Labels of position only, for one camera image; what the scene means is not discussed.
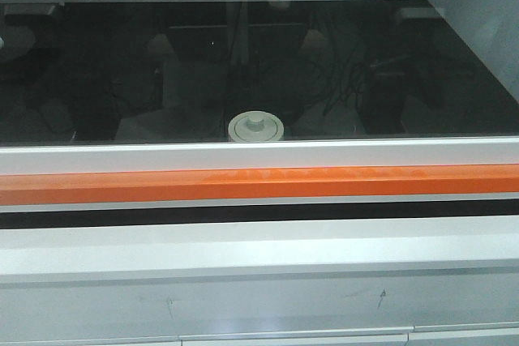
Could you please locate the glass jar with white lid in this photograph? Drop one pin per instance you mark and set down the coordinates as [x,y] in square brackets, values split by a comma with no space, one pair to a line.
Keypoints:
[255,127]

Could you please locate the glass fume hood sash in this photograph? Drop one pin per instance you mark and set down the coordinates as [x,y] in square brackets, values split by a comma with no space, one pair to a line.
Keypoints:
[151,85]

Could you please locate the orange sash handle bar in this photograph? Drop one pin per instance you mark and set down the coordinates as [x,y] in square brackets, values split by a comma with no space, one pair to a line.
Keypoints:
[68,188]

